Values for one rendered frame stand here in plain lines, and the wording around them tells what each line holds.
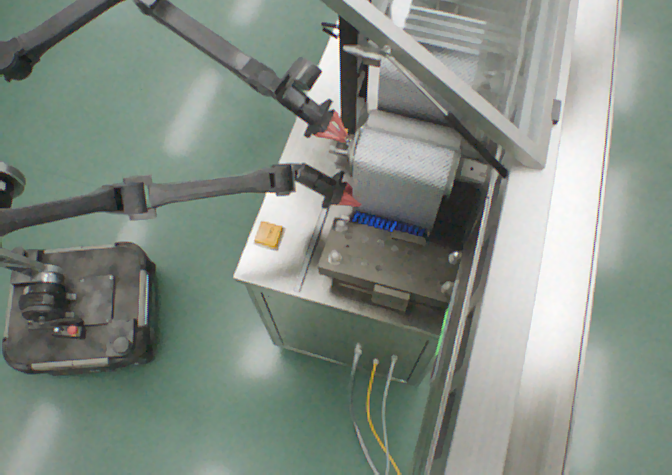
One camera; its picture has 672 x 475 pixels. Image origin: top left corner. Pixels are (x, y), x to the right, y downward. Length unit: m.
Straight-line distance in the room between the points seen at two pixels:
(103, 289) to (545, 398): 1.93
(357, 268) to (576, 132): 0.67
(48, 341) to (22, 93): 1.62
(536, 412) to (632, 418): 1.69
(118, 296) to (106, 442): 0.62
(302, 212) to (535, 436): 1.02
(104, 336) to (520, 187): 1.92
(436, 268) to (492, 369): 0.75
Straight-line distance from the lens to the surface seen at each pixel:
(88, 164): 3.26
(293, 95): 1.45
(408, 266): 1.62
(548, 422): 1.16
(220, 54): 1.50
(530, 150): 1.05
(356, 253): 1.63
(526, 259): 0.99
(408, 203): 1.57
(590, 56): 1.59
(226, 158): 3.05
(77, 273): 2.71
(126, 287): 2.60
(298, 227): 1.81
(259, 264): 1.77
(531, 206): 1.04
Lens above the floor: 2.53
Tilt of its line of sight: 64 degrees down
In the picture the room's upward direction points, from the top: 2 degrees counter-clockwise
